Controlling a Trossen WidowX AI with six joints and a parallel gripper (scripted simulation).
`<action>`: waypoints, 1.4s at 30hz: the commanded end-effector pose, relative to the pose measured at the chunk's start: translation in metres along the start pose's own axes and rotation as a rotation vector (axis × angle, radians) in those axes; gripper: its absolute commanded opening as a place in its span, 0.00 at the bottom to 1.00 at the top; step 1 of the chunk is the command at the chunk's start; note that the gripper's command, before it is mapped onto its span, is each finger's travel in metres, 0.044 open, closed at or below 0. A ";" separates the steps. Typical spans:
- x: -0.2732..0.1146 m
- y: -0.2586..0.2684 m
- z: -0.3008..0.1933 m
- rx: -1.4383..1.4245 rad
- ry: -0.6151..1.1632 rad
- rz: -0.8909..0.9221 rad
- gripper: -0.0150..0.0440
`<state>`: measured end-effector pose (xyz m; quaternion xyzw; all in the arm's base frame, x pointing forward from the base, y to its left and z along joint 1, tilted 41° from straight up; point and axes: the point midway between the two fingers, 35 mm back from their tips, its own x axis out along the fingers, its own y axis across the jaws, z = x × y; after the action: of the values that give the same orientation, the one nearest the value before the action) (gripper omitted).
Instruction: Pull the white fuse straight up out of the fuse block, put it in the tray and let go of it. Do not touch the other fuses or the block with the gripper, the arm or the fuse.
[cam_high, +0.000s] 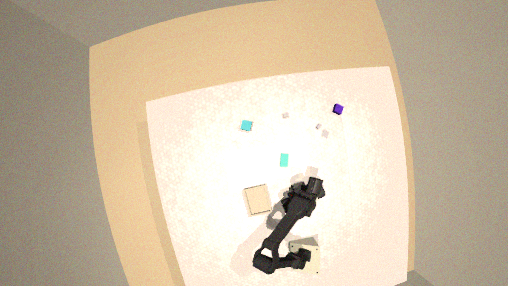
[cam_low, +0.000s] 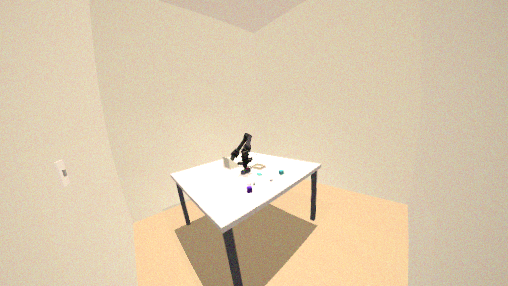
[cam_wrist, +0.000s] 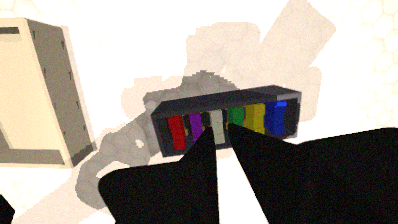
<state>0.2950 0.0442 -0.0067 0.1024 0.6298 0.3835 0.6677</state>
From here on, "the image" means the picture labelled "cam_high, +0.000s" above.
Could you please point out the purple rectangular block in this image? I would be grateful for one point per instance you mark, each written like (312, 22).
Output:
(337, 108)

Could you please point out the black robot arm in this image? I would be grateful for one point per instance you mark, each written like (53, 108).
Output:
(302, 204)

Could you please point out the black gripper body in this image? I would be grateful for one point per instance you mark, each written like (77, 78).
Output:
(285, 202)

